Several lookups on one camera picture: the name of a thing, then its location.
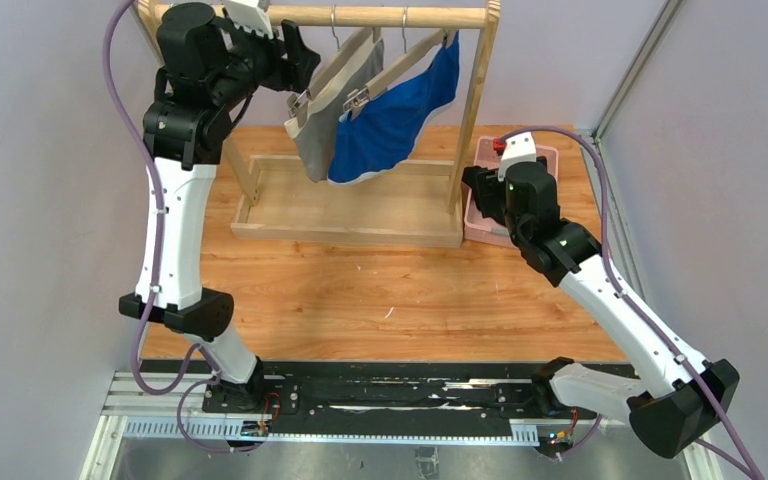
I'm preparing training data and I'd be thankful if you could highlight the wooden hanger with grey underwear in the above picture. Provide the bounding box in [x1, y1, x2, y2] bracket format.
[287, 27, 381, 126]

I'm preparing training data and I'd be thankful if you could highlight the grey underwear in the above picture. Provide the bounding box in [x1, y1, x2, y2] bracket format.
[284, 38, 385, 182]

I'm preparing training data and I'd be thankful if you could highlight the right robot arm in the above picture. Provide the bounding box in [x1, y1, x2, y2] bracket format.
[462, 161, 740, 459]

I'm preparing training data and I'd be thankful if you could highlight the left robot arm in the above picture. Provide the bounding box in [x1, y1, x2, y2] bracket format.
[119, 1, 320, 412]

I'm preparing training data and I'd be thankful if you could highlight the wooden hanger with blue underwear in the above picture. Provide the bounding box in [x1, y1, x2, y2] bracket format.
[329, 14, 458, 123]

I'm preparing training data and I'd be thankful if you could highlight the blue underwear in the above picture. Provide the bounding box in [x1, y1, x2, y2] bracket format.
[326, 33, 460, 185]

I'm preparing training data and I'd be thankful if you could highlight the pink plastic basket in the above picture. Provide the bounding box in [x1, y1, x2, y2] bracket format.
[463, 136, 560, 248]

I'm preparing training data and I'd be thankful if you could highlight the wooden clothes rack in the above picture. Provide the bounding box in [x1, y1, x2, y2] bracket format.
[141, 1, 500, 247]

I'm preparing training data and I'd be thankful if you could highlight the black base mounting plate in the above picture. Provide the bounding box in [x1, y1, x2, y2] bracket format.
[172, 361, 596, 446]

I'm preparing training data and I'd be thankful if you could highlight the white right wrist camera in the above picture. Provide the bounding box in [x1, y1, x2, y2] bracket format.
[493, 132, 537, 182]

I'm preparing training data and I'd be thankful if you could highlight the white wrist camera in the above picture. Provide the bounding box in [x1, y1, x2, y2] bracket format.
[493, 132, 537, 182]
[222, 0, 274, 39]

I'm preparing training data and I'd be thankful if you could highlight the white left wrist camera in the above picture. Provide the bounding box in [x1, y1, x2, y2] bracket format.
[222, 0, 274, 39]

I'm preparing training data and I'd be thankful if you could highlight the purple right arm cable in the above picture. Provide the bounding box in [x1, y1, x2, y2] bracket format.
[495, 125, 766, 480]

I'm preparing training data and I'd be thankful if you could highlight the aluminium frame rail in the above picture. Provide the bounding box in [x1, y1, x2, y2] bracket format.
[581, 0, 723, 479]

